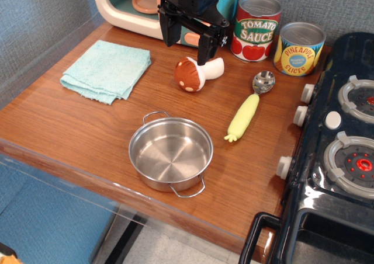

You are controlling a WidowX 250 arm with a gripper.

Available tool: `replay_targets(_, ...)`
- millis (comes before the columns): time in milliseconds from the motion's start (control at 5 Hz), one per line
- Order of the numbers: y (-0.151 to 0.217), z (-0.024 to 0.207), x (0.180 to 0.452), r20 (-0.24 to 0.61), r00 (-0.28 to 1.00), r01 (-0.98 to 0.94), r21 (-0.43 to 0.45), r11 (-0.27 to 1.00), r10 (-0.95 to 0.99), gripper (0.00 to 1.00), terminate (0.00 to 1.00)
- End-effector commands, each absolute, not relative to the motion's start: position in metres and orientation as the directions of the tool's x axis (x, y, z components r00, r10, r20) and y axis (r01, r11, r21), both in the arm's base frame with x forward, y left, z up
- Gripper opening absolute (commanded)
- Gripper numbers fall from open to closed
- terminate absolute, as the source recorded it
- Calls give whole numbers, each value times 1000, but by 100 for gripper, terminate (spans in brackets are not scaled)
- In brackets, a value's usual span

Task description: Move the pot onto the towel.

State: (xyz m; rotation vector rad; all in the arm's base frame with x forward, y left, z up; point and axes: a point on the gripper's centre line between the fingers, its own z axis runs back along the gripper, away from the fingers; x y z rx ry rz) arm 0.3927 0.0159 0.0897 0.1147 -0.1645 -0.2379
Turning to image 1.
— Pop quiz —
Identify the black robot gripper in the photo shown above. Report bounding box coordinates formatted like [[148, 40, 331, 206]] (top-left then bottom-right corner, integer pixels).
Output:
[[158, 0, 229, 66]]

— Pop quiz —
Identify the stainless steel pot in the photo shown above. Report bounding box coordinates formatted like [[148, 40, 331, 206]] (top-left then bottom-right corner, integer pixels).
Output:
[[128, 111, 214, 198]]

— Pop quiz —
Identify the light blue folded cloth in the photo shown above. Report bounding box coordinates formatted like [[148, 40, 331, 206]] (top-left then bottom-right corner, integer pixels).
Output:
[[60, 40, 151, 105]]

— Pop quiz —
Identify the plush brown mushroom toy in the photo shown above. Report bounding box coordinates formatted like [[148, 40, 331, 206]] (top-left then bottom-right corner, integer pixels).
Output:
[[174, 57, 224, 92]]

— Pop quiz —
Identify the toy microwave teal and cream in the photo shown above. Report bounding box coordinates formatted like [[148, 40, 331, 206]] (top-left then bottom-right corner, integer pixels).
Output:
[[95, 0, 238, 47]]

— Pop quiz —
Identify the tomato sauce can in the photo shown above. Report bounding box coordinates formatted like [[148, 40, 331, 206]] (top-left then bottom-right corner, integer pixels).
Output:
[[231, 0, 282, 62]]

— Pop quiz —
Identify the pineapple slices can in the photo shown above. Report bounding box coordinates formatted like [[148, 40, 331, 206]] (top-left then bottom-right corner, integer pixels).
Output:
[[273, 22, 326, 77]]

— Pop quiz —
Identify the dark blue toy stove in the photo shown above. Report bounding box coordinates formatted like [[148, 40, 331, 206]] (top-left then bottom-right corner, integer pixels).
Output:
[[240, 32, 373, 263]]

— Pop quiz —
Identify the spoon with yellow-green handle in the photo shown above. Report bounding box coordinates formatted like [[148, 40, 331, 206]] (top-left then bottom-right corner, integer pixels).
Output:
[[224, 71, 275, 143]]

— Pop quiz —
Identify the black table leg frame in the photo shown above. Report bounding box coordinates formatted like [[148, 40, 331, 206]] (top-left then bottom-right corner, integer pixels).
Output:
[[93, 214, 147, 263]]

